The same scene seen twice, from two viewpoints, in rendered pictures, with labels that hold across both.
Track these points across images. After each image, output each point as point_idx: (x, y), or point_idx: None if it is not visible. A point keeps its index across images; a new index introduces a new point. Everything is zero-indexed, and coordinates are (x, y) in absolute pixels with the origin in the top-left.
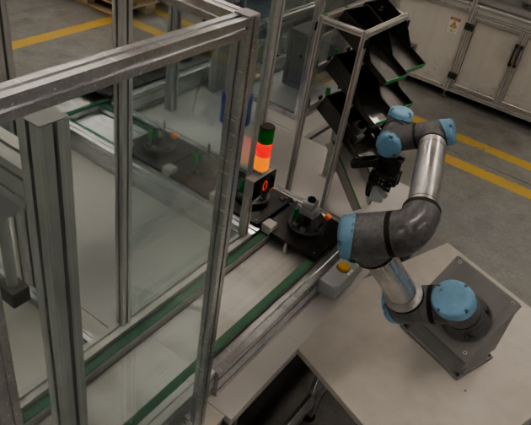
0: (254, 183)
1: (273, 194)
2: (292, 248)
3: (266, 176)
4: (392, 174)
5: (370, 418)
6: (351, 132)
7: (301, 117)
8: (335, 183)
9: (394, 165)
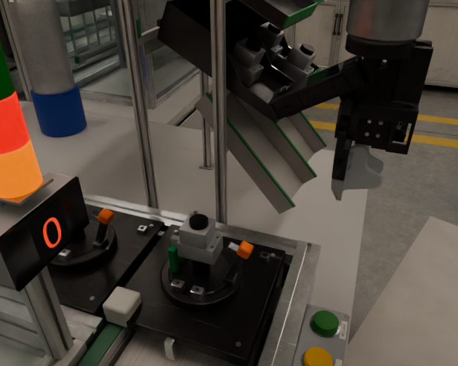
0: None
1: (125, 224)
2: (185, 346)
3: (45, 206)
4: (406, 97)
5: None
6: (237, 66)
7: (131, 62)
8: (227, 173)
9: (413, 67)
